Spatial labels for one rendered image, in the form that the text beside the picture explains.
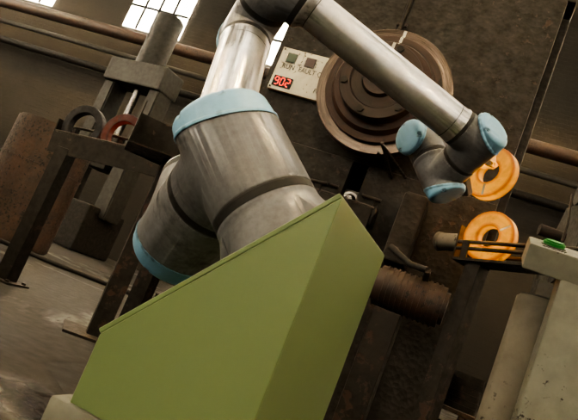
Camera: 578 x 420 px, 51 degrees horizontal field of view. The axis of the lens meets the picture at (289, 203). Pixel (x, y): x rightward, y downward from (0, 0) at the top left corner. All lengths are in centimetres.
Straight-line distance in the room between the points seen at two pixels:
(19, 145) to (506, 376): 379
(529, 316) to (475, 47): 128
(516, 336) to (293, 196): 72
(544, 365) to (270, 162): 66
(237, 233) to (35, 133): 383
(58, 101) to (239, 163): 1011
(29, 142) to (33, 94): 671
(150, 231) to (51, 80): 1021
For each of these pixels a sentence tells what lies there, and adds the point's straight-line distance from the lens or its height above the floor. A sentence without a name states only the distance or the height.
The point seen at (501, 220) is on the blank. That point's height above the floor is 76.
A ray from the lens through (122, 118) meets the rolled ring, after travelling 246.
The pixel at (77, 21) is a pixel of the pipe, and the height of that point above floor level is 318.
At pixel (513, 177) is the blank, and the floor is 85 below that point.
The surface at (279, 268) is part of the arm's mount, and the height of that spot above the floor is 34.
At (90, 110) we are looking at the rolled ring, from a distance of 254.
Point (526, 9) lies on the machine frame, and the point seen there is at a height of 162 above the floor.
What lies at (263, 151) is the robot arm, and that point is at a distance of 79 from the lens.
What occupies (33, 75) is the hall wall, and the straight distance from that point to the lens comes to 1139.
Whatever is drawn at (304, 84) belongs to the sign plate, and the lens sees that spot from 237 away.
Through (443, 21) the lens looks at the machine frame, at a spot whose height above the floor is 150.
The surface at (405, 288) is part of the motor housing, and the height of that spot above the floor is 48.
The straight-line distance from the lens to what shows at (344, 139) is 210.
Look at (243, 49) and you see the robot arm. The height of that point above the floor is 76.
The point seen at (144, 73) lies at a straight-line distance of 768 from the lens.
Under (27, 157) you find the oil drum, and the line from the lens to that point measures 450.
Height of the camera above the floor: 30
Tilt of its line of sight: 9 degrees up
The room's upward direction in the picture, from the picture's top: 22 degrees clockwise
